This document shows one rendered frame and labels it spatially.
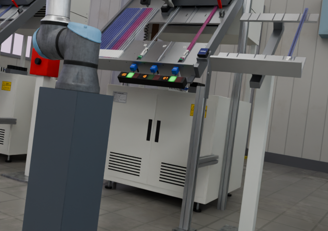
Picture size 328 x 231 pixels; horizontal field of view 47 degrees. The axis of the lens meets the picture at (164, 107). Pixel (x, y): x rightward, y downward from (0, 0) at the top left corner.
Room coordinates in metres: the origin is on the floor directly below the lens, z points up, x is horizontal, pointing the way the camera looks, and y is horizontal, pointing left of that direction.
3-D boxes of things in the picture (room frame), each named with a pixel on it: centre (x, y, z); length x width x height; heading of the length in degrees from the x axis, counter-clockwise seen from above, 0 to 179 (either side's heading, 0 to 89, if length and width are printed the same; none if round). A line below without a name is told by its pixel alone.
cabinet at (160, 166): (2.39, -0.11, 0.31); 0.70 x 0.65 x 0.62; 63
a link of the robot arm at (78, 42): (1.32, 0.31, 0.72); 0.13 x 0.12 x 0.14; 58
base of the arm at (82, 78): (1.32, 0.30, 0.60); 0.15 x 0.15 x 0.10
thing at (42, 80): (2.31, 0.75, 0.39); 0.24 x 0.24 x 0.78; 63
